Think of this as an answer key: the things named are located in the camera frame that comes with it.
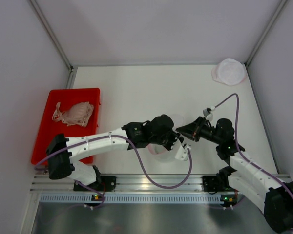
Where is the slotted cable duct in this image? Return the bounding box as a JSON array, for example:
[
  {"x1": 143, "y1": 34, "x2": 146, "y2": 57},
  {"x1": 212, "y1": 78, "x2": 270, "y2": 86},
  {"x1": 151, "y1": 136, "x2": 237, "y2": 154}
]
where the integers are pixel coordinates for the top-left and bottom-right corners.
[{"x1": 40, "y1": 193, "x2": 236, "y2": 204}]

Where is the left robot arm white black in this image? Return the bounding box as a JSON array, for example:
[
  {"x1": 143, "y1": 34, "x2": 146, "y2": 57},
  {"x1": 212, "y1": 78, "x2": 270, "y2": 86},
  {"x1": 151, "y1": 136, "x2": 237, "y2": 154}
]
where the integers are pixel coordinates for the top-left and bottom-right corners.
[{"x1": 46, "y1": 115, "x2": 188, "y2": 185}]

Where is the aluminium mounting rail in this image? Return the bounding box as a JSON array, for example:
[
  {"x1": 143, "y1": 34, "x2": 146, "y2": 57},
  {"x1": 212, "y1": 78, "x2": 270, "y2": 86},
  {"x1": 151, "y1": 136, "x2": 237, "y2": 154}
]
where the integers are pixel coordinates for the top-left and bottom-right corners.
[{"x1": 30, "y1": 173, "x2": 293, "y2": 193}]

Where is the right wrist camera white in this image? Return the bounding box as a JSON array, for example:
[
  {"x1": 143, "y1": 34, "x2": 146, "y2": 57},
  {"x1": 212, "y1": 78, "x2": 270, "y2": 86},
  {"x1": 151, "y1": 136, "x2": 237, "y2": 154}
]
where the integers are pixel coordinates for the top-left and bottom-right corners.
[{"x1": 203, "y1": 106, "x2": 215, "y2": 121}]

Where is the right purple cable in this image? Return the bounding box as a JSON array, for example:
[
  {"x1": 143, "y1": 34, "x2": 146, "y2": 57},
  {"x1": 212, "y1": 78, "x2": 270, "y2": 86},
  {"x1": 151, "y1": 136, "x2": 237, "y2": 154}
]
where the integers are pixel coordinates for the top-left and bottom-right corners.
[{"x1": 209, "y1": 93, "x2": 293, "y2": 231}]

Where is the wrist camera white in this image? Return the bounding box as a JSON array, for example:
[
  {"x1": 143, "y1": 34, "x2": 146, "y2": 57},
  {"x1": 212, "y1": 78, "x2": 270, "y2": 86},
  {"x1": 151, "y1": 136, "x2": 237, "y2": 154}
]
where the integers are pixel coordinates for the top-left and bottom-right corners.
[
  {"x1": 174, "y1": 142, "x2": 191, "y2": 161},
  {"x1": 203, "y1": 106, "x2": 215, "y2": 121}
]

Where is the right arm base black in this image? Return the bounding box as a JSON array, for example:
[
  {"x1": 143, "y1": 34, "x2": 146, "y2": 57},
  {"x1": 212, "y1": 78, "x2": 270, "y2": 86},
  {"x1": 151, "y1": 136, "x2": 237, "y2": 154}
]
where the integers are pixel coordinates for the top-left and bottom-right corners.
[{"x1": 202, "y1": 170, "x2": 234, "y2": 194}]

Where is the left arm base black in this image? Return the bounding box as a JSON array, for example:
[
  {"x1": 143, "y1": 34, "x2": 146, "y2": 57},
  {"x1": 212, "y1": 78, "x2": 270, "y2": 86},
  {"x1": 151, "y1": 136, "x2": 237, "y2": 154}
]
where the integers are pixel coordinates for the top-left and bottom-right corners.
[{"x1": 73, "y1": 175, "x2": 117, "y2": 192}]

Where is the white mesh laundry bag pink trim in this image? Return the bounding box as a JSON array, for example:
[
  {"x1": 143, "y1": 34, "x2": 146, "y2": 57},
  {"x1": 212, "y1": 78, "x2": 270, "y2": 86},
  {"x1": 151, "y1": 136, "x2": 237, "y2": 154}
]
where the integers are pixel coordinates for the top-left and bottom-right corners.
[{"x1": 147, "y1": 114, "x2": 184, "y2": 162}]

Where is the pink lace bra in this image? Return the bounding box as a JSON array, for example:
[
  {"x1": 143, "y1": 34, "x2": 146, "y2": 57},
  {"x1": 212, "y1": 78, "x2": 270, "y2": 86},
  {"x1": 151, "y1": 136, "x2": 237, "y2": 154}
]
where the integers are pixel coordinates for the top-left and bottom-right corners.
[{"x1": 52, "y1": 102, "x2": 94, "y2": 127}]

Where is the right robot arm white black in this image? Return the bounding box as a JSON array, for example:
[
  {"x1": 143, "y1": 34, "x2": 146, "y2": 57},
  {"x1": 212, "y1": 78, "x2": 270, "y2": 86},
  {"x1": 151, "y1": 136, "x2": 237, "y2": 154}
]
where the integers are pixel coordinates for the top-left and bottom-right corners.
[{"x1": 176, "y1": 117, "x2": 293, "y2": 234}]

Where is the red plastic bin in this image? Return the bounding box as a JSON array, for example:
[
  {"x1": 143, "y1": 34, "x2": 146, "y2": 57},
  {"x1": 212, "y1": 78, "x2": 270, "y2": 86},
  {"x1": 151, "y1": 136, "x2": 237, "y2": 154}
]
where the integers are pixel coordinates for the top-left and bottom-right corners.
[{"x1": 31, "y1": 88, "x2": 100, "y2": 165}]

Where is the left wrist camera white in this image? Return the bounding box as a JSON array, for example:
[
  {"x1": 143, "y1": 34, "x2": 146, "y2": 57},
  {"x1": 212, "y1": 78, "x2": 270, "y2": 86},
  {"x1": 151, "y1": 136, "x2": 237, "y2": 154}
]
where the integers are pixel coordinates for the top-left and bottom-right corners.
[{"x1": 174, "y1": 142, "x2": 191, "y2": 161}]

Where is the spare white mesh laundry bag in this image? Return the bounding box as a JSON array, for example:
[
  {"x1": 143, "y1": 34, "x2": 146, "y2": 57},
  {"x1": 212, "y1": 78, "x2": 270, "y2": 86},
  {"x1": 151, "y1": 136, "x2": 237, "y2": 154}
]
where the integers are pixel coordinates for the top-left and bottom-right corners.
[{"x1": 211, "y1": 58, "x2": 247, "y2": 86}]

